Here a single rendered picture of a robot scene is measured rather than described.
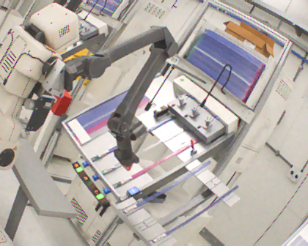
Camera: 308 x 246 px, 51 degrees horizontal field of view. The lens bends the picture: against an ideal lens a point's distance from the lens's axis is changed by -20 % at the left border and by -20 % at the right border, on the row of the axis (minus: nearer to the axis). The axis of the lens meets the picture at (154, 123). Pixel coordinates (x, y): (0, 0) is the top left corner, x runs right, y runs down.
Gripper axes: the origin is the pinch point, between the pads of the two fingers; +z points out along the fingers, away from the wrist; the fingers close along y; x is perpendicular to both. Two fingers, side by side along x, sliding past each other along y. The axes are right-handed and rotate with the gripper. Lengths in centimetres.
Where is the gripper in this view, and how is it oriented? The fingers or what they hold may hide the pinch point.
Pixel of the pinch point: (128, 169)
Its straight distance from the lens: 168.9
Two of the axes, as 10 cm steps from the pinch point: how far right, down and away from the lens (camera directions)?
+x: -8.2, 4.3, -3.9
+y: -5.7, -5.3, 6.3
